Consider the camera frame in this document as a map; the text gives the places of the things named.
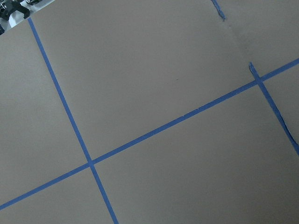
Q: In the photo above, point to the black folded tripod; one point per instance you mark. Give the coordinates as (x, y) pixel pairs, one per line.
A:
(8, 7)

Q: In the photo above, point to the brown paper table cover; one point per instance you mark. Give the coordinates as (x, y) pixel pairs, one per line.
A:
(151, 112)

